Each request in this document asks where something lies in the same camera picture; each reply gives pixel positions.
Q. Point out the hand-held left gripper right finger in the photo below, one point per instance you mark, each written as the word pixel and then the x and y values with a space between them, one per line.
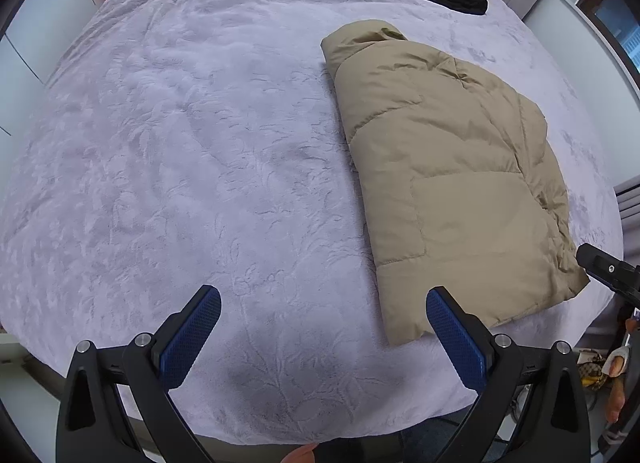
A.
pixel 455 338

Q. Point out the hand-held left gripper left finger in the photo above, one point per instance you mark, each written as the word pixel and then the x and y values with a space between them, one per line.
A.
pixel 192 338

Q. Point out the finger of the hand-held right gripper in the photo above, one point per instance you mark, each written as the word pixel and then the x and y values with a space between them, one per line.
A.
pixel 600 263

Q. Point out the beige puffer jacket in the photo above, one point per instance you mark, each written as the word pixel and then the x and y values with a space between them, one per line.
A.
pixel 450 168

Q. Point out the person's right forearm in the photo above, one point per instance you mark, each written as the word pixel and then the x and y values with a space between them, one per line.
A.
pixel 614 400

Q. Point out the person's left hand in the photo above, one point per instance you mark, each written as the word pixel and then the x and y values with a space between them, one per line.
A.
pixel 301 454

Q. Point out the grey ribbed furniture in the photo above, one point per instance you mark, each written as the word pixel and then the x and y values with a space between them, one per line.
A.
pixel 630 198

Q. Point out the brown checked bag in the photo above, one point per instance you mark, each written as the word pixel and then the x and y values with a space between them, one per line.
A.
pixel 591 369

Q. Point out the person's dark pants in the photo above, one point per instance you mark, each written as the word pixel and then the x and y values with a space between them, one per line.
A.
pixel 430 438

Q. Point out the purple plush blanket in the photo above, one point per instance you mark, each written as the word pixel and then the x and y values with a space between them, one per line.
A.
pixel 175 168

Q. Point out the window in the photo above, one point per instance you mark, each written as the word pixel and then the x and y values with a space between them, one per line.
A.
pixel 617 23

